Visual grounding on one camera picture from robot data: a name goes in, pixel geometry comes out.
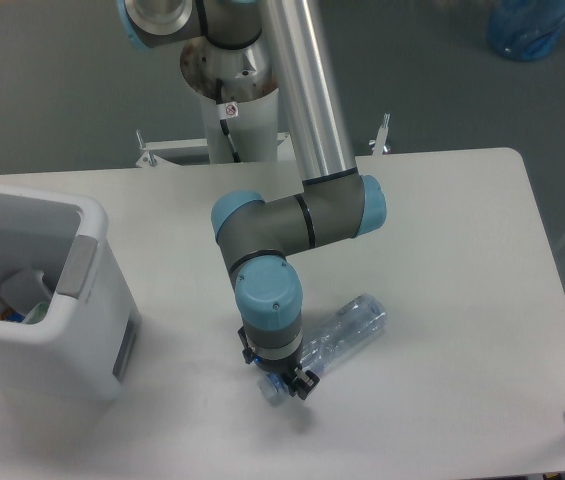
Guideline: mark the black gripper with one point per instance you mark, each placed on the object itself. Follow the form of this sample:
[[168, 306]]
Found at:
[[279, 362]]

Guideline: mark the clear plastic bottle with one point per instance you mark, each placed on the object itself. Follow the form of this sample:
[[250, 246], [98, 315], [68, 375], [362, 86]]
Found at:
[[329, 339]]

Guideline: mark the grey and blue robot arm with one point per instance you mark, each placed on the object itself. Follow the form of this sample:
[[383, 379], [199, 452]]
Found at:
[[257, 237]]

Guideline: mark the white trash can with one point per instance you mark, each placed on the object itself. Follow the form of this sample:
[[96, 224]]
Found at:
[[68, 320]]

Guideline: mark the blue snack packet in bin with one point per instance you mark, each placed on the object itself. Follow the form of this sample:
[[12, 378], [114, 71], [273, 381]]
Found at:
[[11, 315]]

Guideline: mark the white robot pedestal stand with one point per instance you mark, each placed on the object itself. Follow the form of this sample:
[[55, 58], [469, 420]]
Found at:
[[240, 83]]

